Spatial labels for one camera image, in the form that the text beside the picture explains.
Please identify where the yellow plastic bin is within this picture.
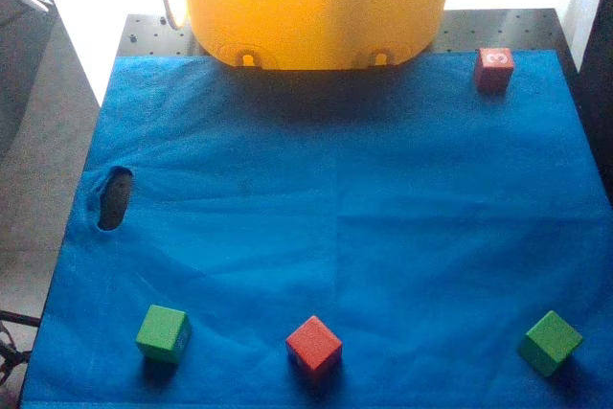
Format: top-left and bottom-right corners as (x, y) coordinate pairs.
(152, 0), (466, 70)

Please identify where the blue cloth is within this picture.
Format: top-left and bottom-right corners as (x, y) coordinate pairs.
(21, 51), (613, 409)

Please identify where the plain red wooden cube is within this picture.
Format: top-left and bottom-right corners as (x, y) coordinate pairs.
(284, 315), (344, 384)

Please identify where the green wooden cube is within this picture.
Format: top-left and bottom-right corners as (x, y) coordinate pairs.
(134, 304), (193, 366)
(518, 309), (585, 378)

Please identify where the red cube with number three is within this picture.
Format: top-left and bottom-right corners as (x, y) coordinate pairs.
(472, 47), (515, 94)

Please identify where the black red cable bundle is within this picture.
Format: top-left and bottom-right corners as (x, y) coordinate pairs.
(0, 310), (42, 386)

